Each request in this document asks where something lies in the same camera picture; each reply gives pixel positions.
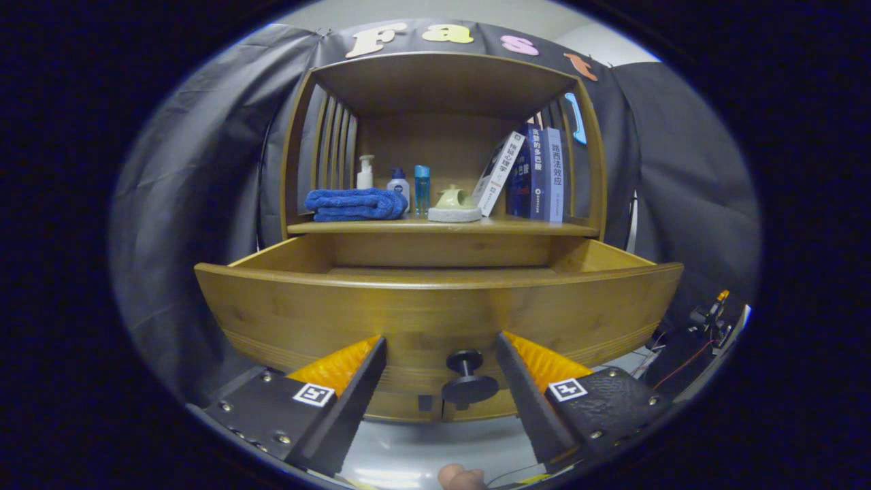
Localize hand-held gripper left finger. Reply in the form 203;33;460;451
187;335;387;478

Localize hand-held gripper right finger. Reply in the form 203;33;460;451
495;331;678;475

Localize black round drawer knob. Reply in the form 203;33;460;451
441;350;499;411

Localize wooden drawer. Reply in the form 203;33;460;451
194;235;685;409

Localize pale green scrub brush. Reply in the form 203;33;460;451
427;189;482;223

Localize wooden cabinet door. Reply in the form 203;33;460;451
442;393;519;421
363;393;443;423

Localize wooden countertop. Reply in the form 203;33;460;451
287;214;599;238

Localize wooden cabinet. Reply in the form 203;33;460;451
194;52;685;423

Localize black clamp orange tip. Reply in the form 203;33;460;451
691;289;732;341

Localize blue folded towel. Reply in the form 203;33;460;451
304;188;409;223

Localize dark blue book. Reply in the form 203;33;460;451
507;124;545;220

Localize grey-blue book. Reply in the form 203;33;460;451
541;127;565;224

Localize white bottle blue cap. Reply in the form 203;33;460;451
387;168;411;212

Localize white book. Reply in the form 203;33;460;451
471;131;527;218

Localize clear blue bottle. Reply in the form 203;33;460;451
414;165;431;217

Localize red cable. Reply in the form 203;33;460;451
653;338;712;392

